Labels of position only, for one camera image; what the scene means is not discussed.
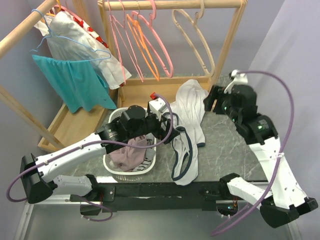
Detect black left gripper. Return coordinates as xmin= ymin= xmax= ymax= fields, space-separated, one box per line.
xmin=127 ymin=108 xmax=180 ymax=144

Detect white navy trimmed tank top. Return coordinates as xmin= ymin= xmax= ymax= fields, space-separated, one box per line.
xmin=170 ymin=79 xmax=209 ymax=186

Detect black white striped tank top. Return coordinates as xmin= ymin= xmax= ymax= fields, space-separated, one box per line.
xmin=132 ymin=160 xmax=153 ymax=172

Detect mauve tank top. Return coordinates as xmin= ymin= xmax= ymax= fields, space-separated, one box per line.
xmin=109 ymin=146 xmax=146 ymax=172

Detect beige wooden hanger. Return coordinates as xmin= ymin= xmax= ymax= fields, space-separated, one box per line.
xmin=171 ymin=0 xmax=216 ymax=78

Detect thick pink plastic hanger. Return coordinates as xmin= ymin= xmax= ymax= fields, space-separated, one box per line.
xmin=131 ymin=0 xmax=175 ymax=78

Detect orange plastic hanger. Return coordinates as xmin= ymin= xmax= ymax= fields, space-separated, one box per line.
xmin=126 ymin=14 xmax=160 ymax=81

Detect thin pink wire hanger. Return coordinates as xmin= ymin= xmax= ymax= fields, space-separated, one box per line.
xmin=107 ymin=0 xmax=126 ymax=86

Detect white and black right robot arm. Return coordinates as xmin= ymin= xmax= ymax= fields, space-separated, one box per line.
xmin=203 ymin=84 xmax=319 ymax=228

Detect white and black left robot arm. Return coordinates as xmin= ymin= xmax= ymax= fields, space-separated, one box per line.
xmin=20 ymin=102 xmax=180 ymax=204

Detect pink hanger on left rack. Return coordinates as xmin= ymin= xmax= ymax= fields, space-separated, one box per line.
xmin=53 ymin=3 xmax=84 ymax=27

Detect orange hanger on left rack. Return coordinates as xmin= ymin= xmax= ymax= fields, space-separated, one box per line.
xmin=45 ymin=0 xmax=62 ymax=17

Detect wooden back clothes rack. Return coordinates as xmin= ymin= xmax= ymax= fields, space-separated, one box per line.
xmin=97 ymin=0 xmax=247 ymax=108

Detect wooden clothes rack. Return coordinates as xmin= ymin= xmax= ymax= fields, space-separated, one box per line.
xmin=0 ymin=0 xmax=118 ymax=153
xmin=97 ymin=0 xmax=247 ymax=108

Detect white perforated plastic basket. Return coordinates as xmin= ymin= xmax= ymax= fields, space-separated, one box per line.
xmin=102 ymin=106 xmax=158 ymax=175

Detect wooden left clothes rack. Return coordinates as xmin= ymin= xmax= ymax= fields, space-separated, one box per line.
xmin=0 ymin=0 xmax=118 ymax=153

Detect teal garment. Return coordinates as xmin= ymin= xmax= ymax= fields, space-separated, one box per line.
xmin=32 ymin=54 xmax=117 ymax=114

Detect white shirt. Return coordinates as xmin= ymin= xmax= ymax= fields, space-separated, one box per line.
xmin=46 ymin=11 xmax=133 ymax=90

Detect white red patterned garment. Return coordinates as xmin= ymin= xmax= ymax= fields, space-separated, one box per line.
xmin=33 ymin=6 xmax=126 ymax=88

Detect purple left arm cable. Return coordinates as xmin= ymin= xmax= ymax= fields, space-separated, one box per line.
xmin=6 ymin=93 xmax=175 ymax=222

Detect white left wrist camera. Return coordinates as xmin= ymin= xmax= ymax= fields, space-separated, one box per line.
xmin=147 ymin=92 xmax=168 ymax=120

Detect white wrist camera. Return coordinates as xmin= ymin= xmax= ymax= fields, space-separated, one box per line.
xmin=223 ymin=69 xmax=248 ymax=94
xmin=147 ymin=92 xmax=168 ymax=120

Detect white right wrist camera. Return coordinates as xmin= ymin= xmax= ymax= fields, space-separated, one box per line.
xmin=223 ymin=69 xmax=248 ymax=94

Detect blue wire hanger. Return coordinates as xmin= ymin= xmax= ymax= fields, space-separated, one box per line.
xmin=29 ymin=9 xmax=112 ymax=62

